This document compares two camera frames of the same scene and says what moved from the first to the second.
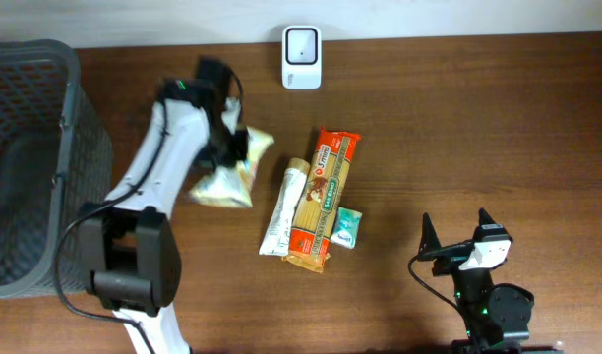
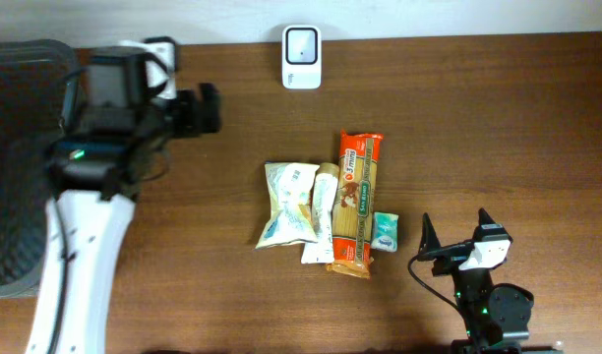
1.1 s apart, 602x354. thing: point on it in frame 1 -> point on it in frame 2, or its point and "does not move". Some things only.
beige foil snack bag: [231, 184] -> [290, 220]
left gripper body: [232, 150] -> [198, 114]
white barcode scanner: [301, 57] does not move
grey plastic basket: [47, 157] does not move
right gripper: [454, 251] does not move
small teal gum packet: [346, 225] -> [385, 231]
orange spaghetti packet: [318, 206] -> [354, 204]
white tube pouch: [275, 240] -> [324, 197]
